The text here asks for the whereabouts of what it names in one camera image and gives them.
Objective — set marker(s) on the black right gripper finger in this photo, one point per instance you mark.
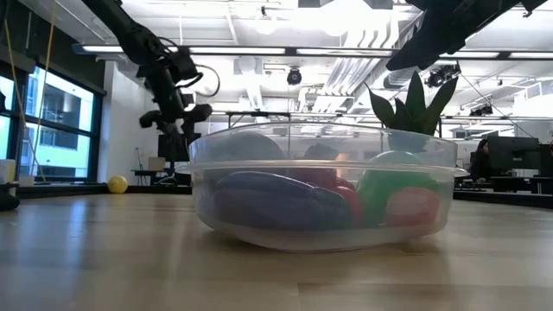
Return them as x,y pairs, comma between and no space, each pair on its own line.
421,54

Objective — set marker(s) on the yellow toy lemon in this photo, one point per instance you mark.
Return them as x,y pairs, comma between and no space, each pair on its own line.
117,185

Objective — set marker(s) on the purple toy eggplant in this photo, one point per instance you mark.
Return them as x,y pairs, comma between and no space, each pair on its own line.
268,203

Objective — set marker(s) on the black toy blackberry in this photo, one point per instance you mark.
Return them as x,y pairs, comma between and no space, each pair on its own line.
322,152

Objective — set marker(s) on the green toy pepper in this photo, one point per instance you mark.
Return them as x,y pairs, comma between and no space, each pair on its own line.
376,190

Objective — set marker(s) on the pink toy peach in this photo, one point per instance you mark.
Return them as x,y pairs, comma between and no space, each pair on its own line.
412,207

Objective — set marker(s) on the red toy strawberry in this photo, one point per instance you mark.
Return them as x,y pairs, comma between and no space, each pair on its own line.
322,178

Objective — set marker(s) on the clear plastic container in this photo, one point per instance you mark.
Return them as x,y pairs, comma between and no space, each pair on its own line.
324,242

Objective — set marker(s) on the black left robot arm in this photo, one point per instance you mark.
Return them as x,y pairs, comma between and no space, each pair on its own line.
129,34

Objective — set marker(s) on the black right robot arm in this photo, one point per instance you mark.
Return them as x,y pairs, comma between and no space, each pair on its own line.
533,4

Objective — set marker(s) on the black ceiling spotlight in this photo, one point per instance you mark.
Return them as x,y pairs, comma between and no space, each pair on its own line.
481,111
294,77
440,75

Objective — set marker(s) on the small black computer monitor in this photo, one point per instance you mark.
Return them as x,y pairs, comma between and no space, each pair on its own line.
173,149

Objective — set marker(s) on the snake plant in white pot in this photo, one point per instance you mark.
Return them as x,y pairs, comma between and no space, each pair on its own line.
415,108

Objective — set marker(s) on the brown cardboard box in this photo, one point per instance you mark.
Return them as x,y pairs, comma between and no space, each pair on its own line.
156,164

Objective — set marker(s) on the long ceiling light strip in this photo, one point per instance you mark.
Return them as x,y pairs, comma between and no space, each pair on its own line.
237,50

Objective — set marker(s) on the black framed window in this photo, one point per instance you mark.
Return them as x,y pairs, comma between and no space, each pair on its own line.
65,151

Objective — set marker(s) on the person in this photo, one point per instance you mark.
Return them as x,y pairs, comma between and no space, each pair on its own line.
480,162

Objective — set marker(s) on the wide black computer monitor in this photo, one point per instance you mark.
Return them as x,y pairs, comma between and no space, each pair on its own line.
514,153

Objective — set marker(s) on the black office desk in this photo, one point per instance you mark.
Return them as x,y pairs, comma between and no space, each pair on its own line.
518,185

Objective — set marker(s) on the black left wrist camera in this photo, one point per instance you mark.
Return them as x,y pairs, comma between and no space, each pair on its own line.
183,67

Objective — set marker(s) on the black aluminium table frame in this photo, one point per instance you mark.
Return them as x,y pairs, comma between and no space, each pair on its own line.
65,189

